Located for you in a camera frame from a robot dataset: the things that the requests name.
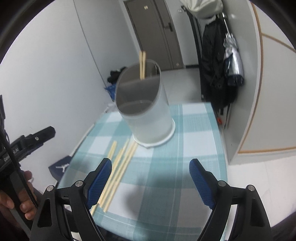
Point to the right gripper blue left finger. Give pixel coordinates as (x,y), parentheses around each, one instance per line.
(51,222)

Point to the dark door frame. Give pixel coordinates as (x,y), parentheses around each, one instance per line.
(197,33)

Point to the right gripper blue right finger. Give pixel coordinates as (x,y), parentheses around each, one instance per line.
(250,222)

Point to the black hanging jacket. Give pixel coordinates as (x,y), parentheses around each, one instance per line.
(218,92)

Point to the grey-brown door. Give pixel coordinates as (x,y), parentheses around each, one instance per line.
(155,32)

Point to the person's left hand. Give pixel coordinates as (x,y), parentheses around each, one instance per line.
(26,205)

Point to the blue Jordan shoe box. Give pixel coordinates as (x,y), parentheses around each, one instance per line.
(58,169)

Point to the wooden chopstick in holder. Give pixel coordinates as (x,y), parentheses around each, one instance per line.
(143,64)
(140,64)

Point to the teal plaid tablecloth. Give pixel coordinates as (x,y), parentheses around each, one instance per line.
(157,199)

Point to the wooden chopstick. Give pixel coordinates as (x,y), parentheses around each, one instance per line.
(121,178)
(140,64)
(119,156)
(143,64)
(112,150)
(103,195)
(118,168)

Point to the silver folded umbrella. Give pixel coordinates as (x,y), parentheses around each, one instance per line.
(232,59)

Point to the blue cardboard box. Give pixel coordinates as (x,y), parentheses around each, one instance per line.
(111,91)

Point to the black clothes pile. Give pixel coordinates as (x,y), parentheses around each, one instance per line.
(114,75)

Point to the translucent utensil holder cup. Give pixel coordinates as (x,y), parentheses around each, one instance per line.
(144,106)

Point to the white hanging bag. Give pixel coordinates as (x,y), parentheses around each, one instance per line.
(203,9)

